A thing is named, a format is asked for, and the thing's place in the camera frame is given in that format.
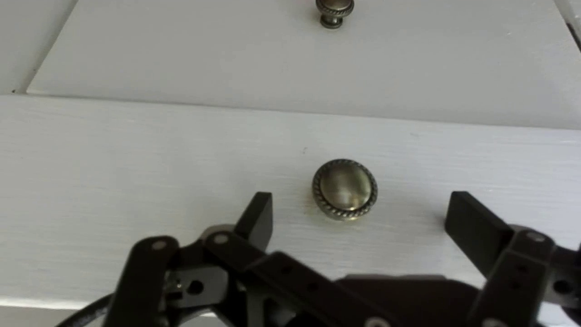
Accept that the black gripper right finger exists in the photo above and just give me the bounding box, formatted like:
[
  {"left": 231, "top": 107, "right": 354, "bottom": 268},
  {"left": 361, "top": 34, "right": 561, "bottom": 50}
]
[{"left": 443, "top": 188, "right": 581, "bottom": 327}]

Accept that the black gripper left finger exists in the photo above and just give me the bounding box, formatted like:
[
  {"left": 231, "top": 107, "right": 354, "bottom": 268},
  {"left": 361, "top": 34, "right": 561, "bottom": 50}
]
[{"left": 107, "top": 190, "right": 388, "bottom": 327}]

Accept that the white drawer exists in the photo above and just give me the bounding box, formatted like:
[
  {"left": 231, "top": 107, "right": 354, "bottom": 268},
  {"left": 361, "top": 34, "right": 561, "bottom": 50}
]
[
  {"left": 25, "top": 0, "right": 581, "bottom": 130},
  {"left": 0, "top": 92, "right": 581, "bottom": 307}
]

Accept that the brass drawer knob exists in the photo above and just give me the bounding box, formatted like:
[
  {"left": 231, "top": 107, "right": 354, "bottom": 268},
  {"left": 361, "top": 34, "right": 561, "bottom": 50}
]
[{"left": 310, "top": 156, "right": 381, "bottom": 221}]

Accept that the small brass cabinet knob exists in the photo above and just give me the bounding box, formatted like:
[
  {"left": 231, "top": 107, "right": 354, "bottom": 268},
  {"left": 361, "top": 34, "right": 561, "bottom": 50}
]
[{"left": 312, "top": 0, "right": 358, "bottom": 30}]

